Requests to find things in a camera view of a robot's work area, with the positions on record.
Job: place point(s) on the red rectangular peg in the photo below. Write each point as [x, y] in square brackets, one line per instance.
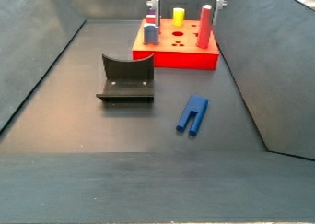
[151, 19]

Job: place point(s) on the light blue notched peg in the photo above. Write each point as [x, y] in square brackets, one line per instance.
[151, 34]

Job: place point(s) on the blue two-pronged square-circle object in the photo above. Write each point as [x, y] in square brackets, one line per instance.
[193, 113]

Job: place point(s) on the red fixture block with holes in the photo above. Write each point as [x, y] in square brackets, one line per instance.
[177, 50]

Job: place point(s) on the black curved holder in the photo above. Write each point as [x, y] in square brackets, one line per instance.
[129, 79]

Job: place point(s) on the tall red hexagonal peg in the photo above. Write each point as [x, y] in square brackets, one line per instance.
[205, 27]

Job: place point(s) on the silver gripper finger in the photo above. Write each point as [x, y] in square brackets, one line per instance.
[154, 4]
[218, 6]

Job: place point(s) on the yellow cylinder peg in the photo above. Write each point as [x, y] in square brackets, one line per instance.
[178, 16]

